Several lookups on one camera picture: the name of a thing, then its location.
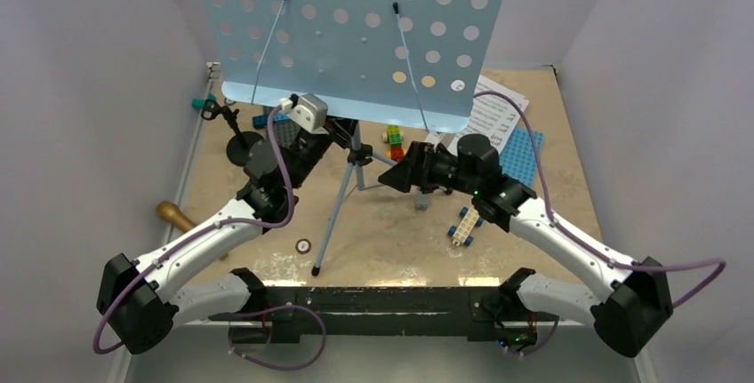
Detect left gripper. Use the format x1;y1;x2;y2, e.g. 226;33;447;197
284;91;365;190

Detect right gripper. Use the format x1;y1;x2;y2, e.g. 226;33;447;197
378;140;479;196

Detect black microphone stand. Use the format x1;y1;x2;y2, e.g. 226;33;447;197
200;98;263;167

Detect light blue music stand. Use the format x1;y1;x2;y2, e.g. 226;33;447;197
187;0;515;278

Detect gold microphone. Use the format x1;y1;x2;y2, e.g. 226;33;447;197
156;201;197;234

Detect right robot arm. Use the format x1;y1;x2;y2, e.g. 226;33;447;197
378;134;674;358

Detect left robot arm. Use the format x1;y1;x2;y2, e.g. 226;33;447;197
92;117;358;355

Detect red grey lego column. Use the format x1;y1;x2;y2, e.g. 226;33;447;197
414;189;429;211

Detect green red lego vehicle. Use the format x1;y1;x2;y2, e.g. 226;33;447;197
382;125;405;162

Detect dark grey lego baseplate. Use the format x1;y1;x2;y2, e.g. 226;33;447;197
274;121;307;153

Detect white lego car blue wheels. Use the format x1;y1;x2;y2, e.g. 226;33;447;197
447;206;484;247

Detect blue lego bricks strip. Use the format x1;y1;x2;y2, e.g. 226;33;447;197
252;113;290;130

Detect light blue lego baseplate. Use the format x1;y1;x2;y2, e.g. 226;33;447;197
500;127;543;188

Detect red white round sticker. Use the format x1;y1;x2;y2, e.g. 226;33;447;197
295;238;312;254

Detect teal plastic clip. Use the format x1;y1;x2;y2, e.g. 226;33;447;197
191;94;216;111

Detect black base bar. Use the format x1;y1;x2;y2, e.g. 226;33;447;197
215;287;538;349

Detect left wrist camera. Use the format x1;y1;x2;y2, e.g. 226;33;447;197
278;93;328;134

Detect left aluminium rail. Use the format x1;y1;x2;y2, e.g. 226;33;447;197
105;62;221;383

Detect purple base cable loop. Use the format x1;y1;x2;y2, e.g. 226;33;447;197
228;305;327;371

